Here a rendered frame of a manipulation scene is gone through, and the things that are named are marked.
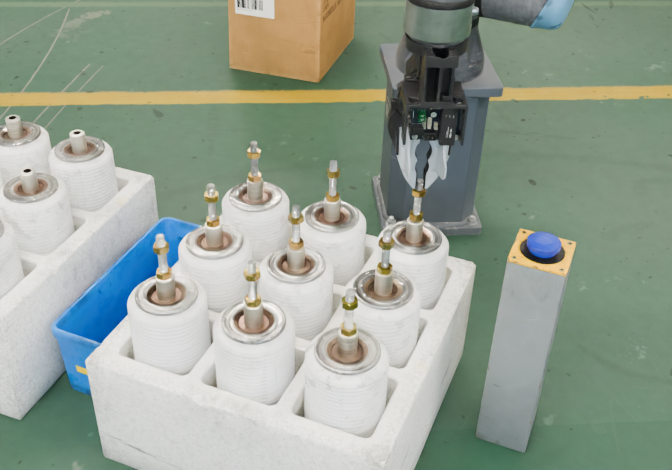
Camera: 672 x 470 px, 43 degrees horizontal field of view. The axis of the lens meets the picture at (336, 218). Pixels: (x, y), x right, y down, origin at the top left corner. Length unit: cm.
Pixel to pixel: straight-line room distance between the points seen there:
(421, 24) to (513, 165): 92
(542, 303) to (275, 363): 33
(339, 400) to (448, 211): 68
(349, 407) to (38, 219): 54
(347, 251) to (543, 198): 67
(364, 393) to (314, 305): 17
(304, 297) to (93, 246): 38
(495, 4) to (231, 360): 70
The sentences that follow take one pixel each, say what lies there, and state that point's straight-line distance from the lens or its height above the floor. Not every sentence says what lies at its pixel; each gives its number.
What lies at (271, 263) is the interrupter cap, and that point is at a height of 25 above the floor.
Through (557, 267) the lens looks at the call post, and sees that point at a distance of 102.
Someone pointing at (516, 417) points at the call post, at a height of 6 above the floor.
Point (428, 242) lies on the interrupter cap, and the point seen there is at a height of 25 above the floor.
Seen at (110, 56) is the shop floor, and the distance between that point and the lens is 228.
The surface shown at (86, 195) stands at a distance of 135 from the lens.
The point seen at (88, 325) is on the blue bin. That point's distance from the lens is 131.
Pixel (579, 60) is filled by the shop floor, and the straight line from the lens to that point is 235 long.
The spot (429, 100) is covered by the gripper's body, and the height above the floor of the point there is 49.
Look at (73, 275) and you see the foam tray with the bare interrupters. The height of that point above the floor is 14.
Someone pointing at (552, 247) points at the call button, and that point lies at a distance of 103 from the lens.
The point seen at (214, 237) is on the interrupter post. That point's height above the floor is 27.
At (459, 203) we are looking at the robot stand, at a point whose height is 6.
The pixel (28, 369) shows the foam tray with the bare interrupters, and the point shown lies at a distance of 126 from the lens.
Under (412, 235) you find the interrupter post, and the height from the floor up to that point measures 26.
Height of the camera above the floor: 92
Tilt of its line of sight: 35 degrees down
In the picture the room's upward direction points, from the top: 2 degrees clockwise
